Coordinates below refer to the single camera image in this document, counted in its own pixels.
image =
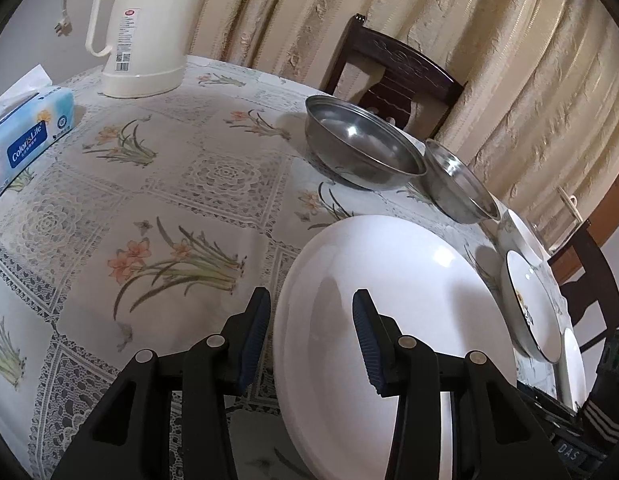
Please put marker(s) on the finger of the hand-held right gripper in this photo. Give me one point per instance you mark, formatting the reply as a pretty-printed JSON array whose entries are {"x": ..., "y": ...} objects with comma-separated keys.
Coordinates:
[{"x": 549, "y": 399}]

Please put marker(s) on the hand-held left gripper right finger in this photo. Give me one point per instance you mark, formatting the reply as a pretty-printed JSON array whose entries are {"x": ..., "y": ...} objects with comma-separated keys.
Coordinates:
[{"x": 367, "y": 345}]

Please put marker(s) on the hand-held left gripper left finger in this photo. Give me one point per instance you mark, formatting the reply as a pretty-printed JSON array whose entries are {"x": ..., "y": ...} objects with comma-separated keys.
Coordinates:
[{"x": 257, "y": 340}]

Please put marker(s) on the large white plate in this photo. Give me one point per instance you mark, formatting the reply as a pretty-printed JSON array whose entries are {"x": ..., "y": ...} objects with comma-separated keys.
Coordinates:
[{"x": 389, "y": 260}]

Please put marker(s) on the small steel bowl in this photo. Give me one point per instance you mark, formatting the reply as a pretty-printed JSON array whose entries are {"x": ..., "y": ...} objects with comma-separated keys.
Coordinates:
[{"x": 449, "y": 185}]

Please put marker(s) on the large steel bowl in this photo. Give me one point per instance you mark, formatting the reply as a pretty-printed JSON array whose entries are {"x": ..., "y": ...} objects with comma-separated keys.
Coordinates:
[{"x": 359, "y": 145}]

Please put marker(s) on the small white plate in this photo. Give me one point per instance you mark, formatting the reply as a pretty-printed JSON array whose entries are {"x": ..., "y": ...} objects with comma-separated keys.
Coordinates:
[{"x": 572, "y": 370}]

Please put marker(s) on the flower print plate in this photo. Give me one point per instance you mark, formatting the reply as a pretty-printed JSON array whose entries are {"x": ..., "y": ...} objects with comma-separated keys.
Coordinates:
[{"x": 532, "y": 305}]

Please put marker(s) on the dark wooden chair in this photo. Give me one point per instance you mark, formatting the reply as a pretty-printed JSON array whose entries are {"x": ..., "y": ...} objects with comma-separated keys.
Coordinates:
[
  {"x": 389, "y": 55},
  {"x": 589, "y": 290}
]

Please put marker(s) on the white ceramic bowl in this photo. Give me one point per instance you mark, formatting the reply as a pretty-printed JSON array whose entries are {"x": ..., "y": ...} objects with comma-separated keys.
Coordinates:
[{"x": 517, "y": 232}]

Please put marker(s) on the floral lace tablecloth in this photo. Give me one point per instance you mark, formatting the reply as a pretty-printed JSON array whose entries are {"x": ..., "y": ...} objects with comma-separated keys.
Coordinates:
[{"x": 189, "y": 170}]

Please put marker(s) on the blue tissue pack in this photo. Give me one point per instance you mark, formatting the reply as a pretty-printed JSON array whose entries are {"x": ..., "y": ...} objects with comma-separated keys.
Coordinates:
[{"x": 24, "y": 135}]

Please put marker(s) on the cream thermos jug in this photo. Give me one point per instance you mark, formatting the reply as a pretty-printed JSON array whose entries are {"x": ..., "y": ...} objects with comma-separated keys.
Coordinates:
[{"x": 149, "y": 35}]

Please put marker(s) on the beige curtain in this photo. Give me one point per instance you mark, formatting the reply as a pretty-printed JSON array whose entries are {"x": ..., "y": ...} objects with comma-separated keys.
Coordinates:
[{"x": 464, "y": 20}]

